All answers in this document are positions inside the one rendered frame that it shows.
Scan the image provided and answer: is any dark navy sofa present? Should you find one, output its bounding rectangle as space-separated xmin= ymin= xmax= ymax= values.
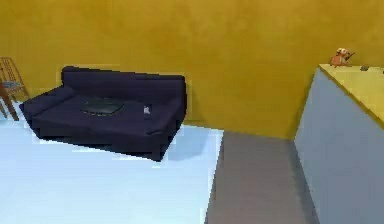
xmin=18 ymin=65 xmax=188 ymax=163

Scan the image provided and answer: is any grey cabinet with yellow top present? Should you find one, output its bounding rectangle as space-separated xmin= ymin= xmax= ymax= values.
xmin=293 ymin=63 xmax=384 ymax=224

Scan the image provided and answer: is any orange toy figure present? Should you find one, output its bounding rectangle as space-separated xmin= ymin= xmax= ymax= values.
xmin=329 ymin=47 xmax=356 ymax=69

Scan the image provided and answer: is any brown wooden chair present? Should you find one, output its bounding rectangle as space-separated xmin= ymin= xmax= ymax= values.
xmin=0 ymin=56 xmax=30 ymax=122

